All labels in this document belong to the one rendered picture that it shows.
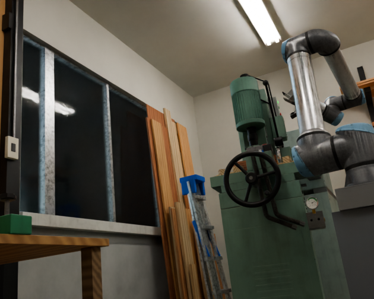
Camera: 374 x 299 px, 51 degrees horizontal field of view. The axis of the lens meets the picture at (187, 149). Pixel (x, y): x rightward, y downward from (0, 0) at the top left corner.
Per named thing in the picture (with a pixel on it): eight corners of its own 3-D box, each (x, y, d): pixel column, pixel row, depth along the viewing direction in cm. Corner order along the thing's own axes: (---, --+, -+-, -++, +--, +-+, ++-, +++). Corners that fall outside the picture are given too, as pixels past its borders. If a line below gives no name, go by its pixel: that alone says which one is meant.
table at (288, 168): (205, 184, 213) (204, 174, 215) (219, 193, 241) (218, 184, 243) (322, 163, 196) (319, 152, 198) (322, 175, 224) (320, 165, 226)
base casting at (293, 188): (219, 209, 217) (217, 193, 219) (240, 219, 269) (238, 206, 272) (303, 196, 204) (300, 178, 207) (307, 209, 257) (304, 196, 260)
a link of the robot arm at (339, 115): (336, 121, 238) (336, 130, 230) (317, 112, 238) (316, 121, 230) (345, 110, 232) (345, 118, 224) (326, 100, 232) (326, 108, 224)
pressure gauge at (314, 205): (307, 213, 195) (304, 197, 198) (307, 215, 199) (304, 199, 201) (320, 212, 194) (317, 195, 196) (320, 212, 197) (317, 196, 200)
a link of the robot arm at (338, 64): (330, 15, 189) (365, 92, 237) (304, 26, 196) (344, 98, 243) (333, 32, 183) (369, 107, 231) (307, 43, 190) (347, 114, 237)
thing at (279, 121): (273, 139, 252) (269, 117, 256) (275, 143, 260) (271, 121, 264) (287, 136, 249) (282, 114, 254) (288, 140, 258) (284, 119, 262)
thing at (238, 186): (221, 193, 219) (220, 185, 220) (230, 198, 238) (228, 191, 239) (295, 180, 208) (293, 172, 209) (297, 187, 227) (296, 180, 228)
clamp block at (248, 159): (246, 171, 208) (244, 155, 210) (251, 176, 220) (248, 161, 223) (275, 166, 204) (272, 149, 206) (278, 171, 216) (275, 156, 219)
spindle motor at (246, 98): (234, 126, 235) (226, 80, 244) (239, 135, 251) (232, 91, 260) (263, 120, 230) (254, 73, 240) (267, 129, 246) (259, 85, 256)
